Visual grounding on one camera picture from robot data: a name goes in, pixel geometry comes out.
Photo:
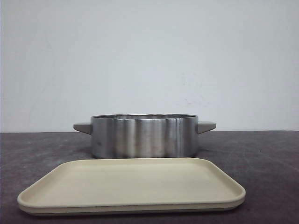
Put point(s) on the stainless steel steamer pot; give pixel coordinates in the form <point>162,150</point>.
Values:
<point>144,135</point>

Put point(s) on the beige plastic tray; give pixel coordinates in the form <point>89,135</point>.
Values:
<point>132,185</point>

